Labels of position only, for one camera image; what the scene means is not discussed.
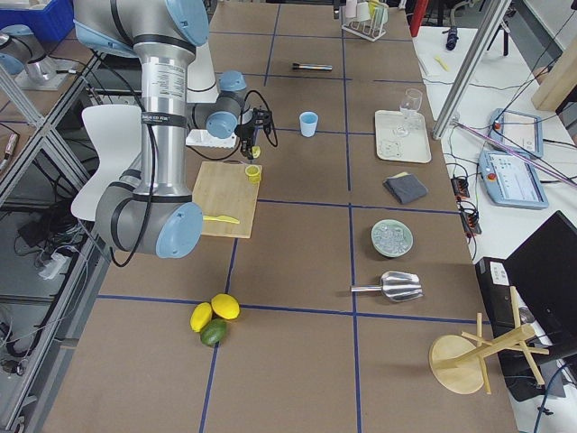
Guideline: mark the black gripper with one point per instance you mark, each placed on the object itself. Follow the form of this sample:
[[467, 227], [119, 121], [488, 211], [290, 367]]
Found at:
[[243, 131]]

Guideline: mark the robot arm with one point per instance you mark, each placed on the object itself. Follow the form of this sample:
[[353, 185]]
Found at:
[[154, 213], [22, 51]]

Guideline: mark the blue plastic cup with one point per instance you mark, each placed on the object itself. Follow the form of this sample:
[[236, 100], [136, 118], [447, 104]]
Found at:
[[308, 123]]

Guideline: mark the yellow lemon right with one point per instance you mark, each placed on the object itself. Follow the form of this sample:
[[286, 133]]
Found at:
[[226, 306]]

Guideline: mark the yellow lemon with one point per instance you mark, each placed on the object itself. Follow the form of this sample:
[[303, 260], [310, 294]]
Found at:
[[226, 306], [201, 316]]

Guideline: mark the yellow lemon left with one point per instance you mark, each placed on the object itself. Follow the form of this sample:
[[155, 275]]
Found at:
[[201, 316]]

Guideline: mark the wooden cup tree stand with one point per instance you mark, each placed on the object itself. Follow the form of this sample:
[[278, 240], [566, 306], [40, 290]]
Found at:
[[458, 362]]

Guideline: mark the wooden cutting board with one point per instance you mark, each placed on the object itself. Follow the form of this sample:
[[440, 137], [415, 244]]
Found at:
[[225, 189]]

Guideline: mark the yellow plastic knife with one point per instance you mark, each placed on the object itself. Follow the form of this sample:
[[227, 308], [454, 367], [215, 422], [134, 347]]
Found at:
[[223, 219]]

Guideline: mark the cream bear tray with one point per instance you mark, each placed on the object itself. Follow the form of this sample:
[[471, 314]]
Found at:
[[397, 141]]

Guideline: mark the grey folded cloth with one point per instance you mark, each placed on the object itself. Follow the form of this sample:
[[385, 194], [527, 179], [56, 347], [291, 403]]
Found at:
[[405, 187]]

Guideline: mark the clear wine glass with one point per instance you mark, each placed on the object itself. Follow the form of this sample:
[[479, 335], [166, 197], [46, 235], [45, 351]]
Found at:
[[408, 107]]

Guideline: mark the green bowl of ice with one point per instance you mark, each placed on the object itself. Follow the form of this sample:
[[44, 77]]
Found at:
[[391, 238]]

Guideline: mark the green lime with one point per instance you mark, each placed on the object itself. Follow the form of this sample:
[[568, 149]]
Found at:
[[213, 332]]

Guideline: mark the metal ice scoop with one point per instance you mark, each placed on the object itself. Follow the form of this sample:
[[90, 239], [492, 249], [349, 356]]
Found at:
[[395, 286]]

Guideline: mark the yellow spoon on desk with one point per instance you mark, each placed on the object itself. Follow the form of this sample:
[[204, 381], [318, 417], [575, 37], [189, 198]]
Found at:
[[443, 65]]

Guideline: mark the near teach pendant tablet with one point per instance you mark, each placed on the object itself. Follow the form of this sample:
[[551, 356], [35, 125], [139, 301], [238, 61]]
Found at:
[[511, 182]]

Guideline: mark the teach pendant tablet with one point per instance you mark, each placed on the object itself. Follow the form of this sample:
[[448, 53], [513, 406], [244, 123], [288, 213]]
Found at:
[[522, 131], [511, 182]]

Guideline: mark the far teach pendant tablet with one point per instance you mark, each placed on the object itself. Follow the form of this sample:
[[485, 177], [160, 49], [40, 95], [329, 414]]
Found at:
[[522, 131]]

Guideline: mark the black laptop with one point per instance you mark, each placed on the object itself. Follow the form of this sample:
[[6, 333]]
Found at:
[[543, 271]]

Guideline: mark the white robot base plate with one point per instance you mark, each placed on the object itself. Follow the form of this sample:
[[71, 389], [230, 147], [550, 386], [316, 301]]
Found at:
[[202, 138]]

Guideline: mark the white wire cup rack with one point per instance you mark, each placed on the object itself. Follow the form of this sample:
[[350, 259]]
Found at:
[[365, 19]]

